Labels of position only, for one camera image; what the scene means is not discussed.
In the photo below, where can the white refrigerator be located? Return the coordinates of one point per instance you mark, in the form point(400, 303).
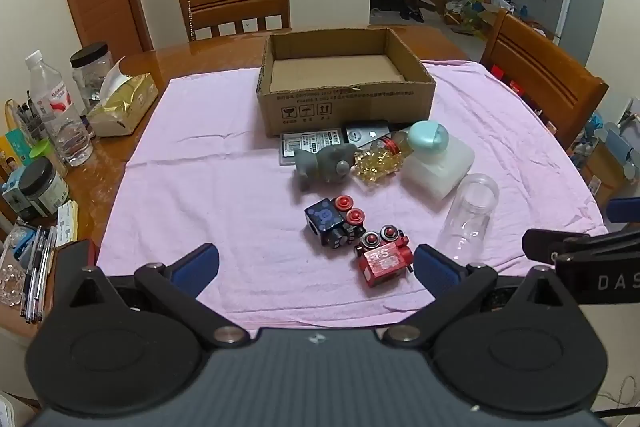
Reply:
point(580, 12)

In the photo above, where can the small brown cardboard box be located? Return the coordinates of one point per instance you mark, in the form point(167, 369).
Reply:
point(602, 174)

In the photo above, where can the clear plastic jar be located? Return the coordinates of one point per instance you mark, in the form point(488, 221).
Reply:
point(467, 219)

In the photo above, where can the clear case with printed label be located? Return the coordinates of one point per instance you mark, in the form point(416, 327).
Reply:
point(310, 142)

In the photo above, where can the bunch of pens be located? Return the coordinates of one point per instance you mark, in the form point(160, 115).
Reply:
point(37, 272)

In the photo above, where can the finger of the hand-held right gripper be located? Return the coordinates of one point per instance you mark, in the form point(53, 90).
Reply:
point(550, 243)
point(625, 209)

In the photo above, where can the white card pack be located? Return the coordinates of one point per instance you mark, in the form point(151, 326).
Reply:
point(67, 222)

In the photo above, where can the clear plastic water bottle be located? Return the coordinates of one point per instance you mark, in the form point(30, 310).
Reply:
point(60, 112)

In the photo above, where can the black square device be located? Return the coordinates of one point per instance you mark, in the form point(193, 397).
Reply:
point(362, 133)

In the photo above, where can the bottle of gold capsules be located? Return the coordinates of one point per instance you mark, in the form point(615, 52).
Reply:
point(380, 159)

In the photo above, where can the gold tissue pack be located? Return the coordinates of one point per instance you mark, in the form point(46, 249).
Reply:
point(122, 104)

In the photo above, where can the black blue toy train block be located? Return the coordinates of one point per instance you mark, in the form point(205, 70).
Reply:
point(327, 222)

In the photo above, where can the dark jar with black lid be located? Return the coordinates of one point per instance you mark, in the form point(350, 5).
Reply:
point(42, 189)

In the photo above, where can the teal earbud case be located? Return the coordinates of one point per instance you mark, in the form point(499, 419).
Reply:
point(428, 138)

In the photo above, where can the pink towel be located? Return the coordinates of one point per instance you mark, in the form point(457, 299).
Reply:
point(200, 167)

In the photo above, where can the pair of dark slippers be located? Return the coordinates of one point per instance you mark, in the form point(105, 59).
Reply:
point(411, 13)

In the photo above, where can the pile of boxes on floor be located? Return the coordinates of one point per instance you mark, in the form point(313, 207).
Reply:
point(472, 14)

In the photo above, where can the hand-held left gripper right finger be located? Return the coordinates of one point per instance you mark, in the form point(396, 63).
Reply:
point(436, 269)

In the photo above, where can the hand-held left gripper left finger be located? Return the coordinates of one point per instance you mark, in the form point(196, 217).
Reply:
point(197, 264)

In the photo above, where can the white translucent plastic box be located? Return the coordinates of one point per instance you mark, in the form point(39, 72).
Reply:
point(440, 169)

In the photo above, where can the glass ashtray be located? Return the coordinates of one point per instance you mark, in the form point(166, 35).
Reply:
point(10, 279)

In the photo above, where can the red toy train block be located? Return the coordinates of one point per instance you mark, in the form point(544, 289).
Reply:
point(382, 262)

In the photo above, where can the wooden chair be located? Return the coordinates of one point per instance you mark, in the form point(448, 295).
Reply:
point(545, 77)
point(235, 7)

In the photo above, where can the clear jar with black lid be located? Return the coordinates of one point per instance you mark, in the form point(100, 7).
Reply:
point(91, 72)

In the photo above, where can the mesh pen holder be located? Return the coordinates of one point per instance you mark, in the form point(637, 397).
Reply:
point(25, 122)

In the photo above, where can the grey plush cat toy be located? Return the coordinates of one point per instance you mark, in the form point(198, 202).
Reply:
point(322, 164)

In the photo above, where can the cup with green lid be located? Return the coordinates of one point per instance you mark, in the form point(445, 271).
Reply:
point(47, 154)

